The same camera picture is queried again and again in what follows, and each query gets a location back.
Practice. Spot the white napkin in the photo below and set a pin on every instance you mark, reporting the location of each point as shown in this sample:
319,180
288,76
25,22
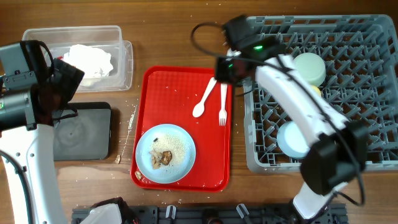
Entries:
94,62

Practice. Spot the grey dishwasher rack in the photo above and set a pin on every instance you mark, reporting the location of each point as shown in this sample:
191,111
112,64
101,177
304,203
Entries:
360,55

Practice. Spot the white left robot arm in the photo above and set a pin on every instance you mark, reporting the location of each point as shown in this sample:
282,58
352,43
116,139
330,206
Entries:
34,93

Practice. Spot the light blue bowl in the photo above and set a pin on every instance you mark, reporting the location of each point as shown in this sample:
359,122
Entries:
291,141

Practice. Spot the clear plastic waste bin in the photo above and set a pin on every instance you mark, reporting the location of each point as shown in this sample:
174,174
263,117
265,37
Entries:
108,38

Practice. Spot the black waste tray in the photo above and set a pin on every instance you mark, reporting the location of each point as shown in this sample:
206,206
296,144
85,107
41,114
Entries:
86,136

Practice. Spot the green bowl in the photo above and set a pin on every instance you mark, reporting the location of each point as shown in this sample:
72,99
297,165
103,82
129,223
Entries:
311,67

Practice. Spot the white plastic fork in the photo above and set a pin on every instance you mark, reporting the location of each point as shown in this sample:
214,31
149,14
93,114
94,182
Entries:
223,114

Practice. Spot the white plastic spoon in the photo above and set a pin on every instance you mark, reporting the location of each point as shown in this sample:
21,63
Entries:
199,108

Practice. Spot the food crumb on table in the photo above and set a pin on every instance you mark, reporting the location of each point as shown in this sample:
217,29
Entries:
118,159

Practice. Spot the light blue plate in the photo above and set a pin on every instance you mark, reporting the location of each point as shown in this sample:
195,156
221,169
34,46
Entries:
171,138

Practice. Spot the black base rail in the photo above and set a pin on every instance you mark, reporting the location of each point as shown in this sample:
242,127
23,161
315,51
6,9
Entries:
273,213

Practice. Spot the yellow cup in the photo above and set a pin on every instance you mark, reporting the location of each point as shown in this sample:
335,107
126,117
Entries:
317,90

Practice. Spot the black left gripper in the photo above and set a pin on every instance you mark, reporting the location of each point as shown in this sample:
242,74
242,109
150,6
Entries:
71,83

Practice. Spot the red plastic tray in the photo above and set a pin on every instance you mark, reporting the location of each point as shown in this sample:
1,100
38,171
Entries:
168,96

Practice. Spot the food scraps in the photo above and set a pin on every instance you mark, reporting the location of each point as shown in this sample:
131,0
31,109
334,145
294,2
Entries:
159,159

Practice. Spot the food crumb on tray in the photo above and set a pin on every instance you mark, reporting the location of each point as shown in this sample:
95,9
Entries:
138,175

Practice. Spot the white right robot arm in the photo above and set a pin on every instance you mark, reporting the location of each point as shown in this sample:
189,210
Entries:
337,146

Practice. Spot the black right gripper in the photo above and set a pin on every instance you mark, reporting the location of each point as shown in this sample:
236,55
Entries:
224,70

